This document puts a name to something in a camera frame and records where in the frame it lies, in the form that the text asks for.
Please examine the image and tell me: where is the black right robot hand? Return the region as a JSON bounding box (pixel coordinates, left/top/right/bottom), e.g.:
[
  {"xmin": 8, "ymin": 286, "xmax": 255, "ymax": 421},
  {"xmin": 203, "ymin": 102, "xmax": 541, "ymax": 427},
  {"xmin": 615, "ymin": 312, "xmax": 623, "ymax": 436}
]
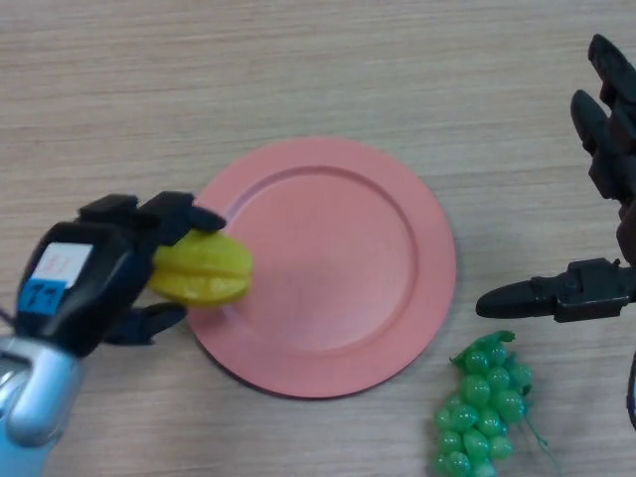
[{"xmin": 475, "ymin": 33, "xmax": 636, "ymax": 324}]

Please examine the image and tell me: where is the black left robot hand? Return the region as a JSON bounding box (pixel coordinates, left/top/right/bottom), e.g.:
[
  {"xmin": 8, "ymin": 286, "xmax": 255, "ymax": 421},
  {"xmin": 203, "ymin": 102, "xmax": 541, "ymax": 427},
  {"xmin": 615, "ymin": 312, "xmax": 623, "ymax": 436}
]
[{"xmin": 12, "ymin": 191, "xmax": 229, "ymax": 358}]

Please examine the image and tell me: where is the yellow starfruit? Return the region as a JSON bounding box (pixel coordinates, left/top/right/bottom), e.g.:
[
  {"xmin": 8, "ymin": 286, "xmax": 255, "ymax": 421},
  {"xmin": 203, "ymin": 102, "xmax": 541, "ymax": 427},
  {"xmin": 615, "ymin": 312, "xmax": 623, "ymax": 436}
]
[{"xmin": 148, "ymin": 229, "xmax": 255, "ymax": 309}]

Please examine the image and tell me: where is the pink round plate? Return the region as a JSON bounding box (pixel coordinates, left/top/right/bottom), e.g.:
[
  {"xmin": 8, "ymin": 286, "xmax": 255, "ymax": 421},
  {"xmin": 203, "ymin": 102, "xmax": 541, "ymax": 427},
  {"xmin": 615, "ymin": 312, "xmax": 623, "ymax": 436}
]
[{"xmin": 186, "ymin": 137, "xmax": 457, "ymax": 401}]

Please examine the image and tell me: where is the green grape bunch in net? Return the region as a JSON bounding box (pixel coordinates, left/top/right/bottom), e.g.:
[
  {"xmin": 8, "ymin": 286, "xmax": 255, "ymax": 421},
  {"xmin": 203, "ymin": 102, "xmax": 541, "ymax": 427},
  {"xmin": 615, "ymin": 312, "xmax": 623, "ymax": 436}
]
[{"xmin": 430, "ymin": 329, "xmax": 551, "ymax": 477}]

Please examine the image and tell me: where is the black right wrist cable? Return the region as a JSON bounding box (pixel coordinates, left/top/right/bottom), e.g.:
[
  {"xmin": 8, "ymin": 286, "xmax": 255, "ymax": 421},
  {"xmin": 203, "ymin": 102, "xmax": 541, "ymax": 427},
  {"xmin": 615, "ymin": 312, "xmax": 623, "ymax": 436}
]
[{"xmin": 627, "ymin": 350, "xmax": 636, "ymax": 428}]

